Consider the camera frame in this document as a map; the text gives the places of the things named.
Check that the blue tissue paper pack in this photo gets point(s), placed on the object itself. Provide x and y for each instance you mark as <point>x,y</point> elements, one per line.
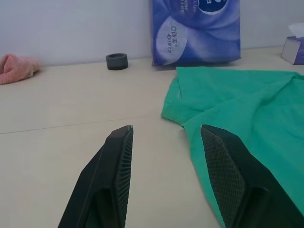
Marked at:
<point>197,35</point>

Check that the purple tissue box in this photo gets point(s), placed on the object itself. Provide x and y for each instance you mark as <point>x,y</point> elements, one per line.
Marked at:
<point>294,51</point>

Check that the pink towel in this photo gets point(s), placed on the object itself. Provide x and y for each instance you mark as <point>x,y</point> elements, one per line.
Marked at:
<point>16,69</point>

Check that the green shirt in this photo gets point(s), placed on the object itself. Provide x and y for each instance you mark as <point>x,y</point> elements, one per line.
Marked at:
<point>249,99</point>

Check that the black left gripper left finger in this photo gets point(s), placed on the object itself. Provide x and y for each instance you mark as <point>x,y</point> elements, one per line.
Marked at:
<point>111,171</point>

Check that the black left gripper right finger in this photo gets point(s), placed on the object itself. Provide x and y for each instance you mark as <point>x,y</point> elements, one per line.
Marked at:
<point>237,171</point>

